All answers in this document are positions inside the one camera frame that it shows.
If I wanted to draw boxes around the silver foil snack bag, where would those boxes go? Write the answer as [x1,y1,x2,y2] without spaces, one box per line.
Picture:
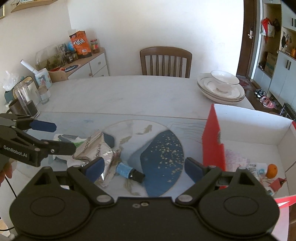
[72,130,121,188]

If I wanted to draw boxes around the white side cabinet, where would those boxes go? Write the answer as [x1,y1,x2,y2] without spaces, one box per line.
[47,47,110,83]

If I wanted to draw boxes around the person's left hand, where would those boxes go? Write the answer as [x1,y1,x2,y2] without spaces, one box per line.
[0,159,17,184]

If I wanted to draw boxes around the chicken sausage snack packet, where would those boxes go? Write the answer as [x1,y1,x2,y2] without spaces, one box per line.
[246,163,268,183]

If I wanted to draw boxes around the stacked white plates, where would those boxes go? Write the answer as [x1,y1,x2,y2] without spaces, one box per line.
[197,73,245,104]

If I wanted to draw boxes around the clear glass jar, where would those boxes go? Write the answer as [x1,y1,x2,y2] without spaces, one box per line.
[14,82,40,118]

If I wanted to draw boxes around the pink slippers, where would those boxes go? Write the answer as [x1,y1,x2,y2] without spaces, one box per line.
[259,96,276,109]

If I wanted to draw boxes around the wall cabinet shelving unit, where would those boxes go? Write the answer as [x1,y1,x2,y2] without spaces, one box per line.
[252,1,295,107]

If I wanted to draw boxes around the dark brown mug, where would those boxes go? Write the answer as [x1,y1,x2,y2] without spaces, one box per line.
[7,99,26,115]

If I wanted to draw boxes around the orange tangerine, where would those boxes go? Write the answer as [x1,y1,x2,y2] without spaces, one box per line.
[265,164,278,179]

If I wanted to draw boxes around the black shoe rack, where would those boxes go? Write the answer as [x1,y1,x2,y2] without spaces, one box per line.
[280,102,296,121]

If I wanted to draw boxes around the small dark blue-label bottle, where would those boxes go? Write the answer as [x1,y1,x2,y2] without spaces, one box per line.
[116,162,145,183]

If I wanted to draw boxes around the white green tissue pack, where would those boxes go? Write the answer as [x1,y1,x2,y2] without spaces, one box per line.
[53,134,86,167]

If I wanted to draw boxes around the red paper wrapper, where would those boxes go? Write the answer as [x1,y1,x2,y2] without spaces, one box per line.
[269,178,287,192]

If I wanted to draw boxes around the purple print snack bag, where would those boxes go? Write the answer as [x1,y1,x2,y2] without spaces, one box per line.
[225,149,250,172]

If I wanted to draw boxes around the white ceramic bowl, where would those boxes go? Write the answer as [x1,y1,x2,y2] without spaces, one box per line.
[210,70,239,93]

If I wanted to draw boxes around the wall wooden shelf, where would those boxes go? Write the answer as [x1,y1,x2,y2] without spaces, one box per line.
[11,0,57,13]

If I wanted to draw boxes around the red cardboard box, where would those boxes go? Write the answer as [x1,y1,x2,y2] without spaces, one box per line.
[201,103,296,241]

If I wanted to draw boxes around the wooden dining chair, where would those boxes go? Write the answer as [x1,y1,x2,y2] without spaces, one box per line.
[139,46,192,78]

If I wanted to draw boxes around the orange snack bag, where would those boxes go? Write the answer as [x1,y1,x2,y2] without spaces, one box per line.
[69,31,92,59]

